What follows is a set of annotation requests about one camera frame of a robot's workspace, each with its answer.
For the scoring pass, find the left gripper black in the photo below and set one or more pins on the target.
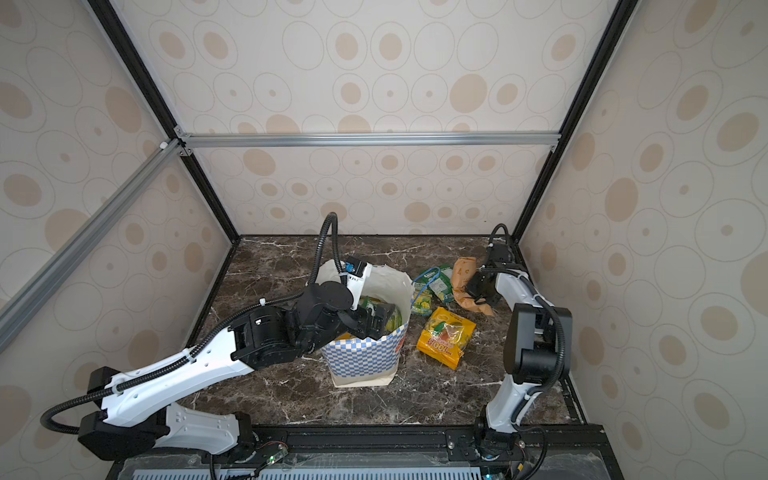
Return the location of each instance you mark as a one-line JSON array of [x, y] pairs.
[[380, 319]]

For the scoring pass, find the blue checkered paper bag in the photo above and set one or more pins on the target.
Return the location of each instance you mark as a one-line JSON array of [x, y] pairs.
[[384, 293]]

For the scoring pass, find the aluminium rail left wall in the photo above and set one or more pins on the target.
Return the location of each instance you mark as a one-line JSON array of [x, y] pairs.
[[20, 310]]

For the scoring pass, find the black frame post right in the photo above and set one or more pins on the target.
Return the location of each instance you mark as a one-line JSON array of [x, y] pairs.
[[605, 49]]

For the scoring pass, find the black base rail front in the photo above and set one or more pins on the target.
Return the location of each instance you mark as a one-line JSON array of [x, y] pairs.
[[395, 452]]

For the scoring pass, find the green Fox's candy bag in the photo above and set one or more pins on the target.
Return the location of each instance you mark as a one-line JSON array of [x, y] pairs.
[[439, 282]]

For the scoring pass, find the orange potato chips bag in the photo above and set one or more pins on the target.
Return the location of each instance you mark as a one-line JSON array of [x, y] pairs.
[[463, 270]]

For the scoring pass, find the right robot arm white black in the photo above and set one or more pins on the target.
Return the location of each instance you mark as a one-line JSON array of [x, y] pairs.
[[536, 352]]

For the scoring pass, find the yellow gummy candy bag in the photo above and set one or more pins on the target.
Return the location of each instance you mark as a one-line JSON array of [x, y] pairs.
[[445, 337]]

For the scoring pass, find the black frame post left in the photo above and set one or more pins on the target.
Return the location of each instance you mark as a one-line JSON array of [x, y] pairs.
[[107, 17]]

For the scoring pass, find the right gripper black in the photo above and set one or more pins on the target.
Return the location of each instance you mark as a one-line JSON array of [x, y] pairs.
[[474, 289]]

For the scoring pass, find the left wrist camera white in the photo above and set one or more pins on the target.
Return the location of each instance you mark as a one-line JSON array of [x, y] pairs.
[[354, 275]]

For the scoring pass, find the horizontal aluminium rail back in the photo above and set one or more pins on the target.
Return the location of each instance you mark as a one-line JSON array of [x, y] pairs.
[[360, 140]]

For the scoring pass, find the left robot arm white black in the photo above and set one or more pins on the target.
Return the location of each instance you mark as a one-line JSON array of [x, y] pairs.
[[127, 414]]

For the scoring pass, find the black frame post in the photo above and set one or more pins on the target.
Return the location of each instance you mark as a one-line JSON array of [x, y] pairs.
[[107, 17], [605, 49]]

